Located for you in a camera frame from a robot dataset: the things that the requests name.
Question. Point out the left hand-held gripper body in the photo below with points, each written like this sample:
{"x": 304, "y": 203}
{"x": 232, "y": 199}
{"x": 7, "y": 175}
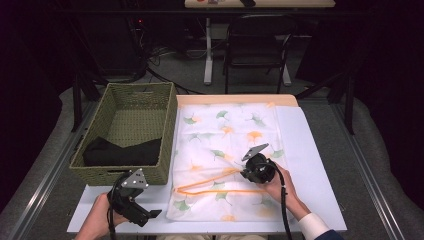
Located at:
{"x": 128, "y": 200}

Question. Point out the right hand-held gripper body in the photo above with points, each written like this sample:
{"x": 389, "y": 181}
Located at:
{"x": 260, "y": 171}

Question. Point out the black cloth garment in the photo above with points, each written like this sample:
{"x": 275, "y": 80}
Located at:
{"x": 123, "y": 153}

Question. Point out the white leaf-print mesh laundry bag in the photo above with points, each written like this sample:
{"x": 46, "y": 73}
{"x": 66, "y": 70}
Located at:
{"x": 213, "y": 133}

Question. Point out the green woven basket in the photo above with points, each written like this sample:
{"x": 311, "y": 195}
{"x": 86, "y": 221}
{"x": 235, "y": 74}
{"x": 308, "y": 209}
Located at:
{"x": 133, "y": 113}

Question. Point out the person's left hand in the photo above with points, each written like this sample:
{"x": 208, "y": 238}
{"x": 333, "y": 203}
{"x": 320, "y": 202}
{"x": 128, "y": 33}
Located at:
{"x": 96, "y": 216}

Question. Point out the person's right hand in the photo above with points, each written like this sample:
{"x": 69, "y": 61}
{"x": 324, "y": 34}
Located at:
{"x": 286, "y": 196}

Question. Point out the white table cover sheet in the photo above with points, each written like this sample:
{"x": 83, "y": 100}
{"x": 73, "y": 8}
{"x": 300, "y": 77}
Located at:
{"x": 306, "y": 150}

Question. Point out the black metal stand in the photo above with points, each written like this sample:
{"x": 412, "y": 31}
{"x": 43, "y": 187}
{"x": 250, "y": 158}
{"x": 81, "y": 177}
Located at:
{"x": 78, "y": 100}
{"x": 348, "y": 100}

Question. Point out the beige table with white legs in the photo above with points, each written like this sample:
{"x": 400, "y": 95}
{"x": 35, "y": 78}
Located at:
{"x": 208, "y": 50}

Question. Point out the black folding chair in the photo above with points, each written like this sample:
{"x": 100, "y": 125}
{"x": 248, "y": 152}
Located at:
{"x": 256, "y": 40}

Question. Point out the dark equipment rack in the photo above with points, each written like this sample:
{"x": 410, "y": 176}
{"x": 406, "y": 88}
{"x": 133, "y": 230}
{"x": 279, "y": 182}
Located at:
{"x": 110, "y": 36}

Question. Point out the black remote control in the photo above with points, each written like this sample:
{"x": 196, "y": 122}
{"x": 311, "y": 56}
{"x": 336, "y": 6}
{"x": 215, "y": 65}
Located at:
{"x": 247, "y": 2}

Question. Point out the aluminium rail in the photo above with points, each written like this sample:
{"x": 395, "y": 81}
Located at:
{"x": 370, "y": 173}
{"x": 50, "y": 173}

